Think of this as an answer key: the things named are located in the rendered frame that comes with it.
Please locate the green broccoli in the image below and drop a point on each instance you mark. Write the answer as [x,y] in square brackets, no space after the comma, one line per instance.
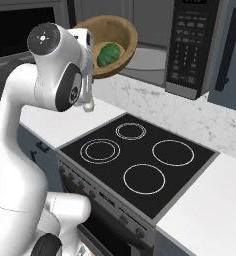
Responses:
[108,54]

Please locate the brown wooden bowl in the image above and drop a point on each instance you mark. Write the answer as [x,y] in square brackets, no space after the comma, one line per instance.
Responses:
[123,33]

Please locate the grey-blue base cupboard door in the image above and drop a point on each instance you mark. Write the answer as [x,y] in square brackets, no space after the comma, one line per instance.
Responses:
[51,173]

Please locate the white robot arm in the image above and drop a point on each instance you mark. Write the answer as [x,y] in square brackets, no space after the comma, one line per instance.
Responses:
[20,140]

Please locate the grey-blue drawer front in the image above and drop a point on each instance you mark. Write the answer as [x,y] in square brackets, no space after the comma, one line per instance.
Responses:
[26,136]

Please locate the grey oven front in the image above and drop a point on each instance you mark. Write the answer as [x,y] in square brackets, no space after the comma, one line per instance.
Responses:
[106,216]

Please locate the black hob with white rings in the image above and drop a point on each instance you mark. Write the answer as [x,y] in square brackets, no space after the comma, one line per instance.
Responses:
[140,153]

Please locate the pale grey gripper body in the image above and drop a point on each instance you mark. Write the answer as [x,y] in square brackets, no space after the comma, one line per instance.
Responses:
[88,86]

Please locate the grey-blue base cupboard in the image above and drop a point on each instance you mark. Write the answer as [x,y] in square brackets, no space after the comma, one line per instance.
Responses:
[166,245]

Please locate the microwave start button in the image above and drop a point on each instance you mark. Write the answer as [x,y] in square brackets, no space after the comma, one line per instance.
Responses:
[191,79]

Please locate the microwave door with dark window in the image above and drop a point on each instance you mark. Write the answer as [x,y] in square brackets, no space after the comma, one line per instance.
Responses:
[13,30]

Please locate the black and grey microwave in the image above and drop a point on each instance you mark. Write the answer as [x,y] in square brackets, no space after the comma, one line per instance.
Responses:
[190,40]

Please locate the dark oven knob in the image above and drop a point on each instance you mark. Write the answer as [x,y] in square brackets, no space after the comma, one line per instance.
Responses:
[92,194]
[71,176]
[123,219]
[81,184]
[139,232]
[62,168]

